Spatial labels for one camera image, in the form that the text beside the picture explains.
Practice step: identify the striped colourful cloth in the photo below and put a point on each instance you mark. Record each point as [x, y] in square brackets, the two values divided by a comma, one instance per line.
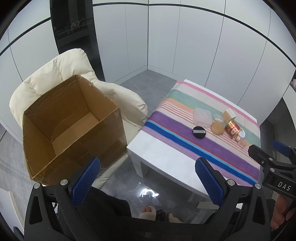
[180, 102]

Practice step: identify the copper gold can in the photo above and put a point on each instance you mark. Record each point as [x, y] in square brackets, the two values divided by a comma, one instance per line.
[232, 128]

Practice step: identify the small glass bottle copper cap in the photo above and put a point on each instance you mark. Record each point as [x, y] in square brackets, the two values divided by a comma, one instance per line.
[241, 141]

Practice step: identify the small clear round jar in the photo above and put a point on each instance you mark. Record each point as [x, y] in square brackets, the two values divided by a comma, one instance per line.
[217, 117]

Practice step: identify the black glass wall panel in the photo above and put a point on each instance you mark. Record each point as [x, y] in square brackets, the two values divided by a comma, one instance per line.
[74, 27]

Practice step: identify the black round powder puff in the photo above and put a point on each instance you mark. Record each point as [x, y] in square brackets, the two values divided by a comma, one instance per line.
[199, 132]

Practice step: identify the cream padded armchair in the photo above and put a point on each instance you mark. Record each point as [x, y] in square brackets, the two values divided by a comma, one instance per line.
[57, 67]

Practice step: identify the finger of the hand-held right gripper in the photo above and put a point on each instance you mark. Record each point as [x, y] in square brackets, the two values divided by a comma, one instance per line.
[282, 148]
[260, 154]

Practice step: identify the person's right hand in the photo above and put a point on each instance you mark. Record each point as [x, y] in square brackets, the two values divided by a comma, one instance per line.
[278, 210]

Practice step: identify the brown cardboard box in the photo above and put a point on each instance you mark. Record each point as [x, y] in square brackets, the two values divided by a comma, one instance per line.
[69, 129]

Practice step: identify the tan makeup sponge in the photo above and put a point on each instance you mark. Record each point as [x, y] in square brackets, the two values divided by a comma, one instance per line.
[217, 128]

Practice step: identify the white low table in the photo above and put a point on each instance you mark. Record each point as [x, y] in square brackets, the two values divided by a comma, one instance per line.
[148, 148]

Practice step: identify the person's leg in black trousers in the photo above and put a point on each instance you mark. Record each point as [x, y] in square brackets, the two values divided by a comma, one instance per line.
[104, 204]

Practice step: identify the person's right foot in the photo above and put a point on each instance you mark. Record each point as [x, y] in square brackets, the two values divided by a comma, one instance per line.
[174, 218]

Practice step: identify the gold square box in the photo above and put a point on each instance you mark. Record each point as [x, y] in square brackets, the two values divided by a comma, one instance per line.
[229, 114]

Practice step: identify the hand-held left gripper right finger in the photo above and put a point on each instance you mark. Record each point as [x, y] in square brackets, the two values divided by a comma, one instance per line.
[209, 183]

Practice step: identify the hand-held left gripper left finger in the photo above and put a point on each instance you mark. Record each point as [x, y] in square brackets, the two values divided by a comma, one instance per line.
[85, 183]

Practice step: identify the small black object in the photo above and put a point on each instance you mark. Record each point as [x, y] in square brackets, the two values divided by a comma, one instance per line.
[160, 212]

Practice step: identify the clear square plastic container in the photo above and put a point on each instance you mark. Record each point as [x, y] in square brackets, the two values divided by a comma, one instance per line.
[202, 117]

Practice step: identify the white round palm-print compact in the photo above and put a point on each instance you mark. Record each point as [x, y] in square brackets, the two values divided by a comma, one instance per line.
[242, 134]

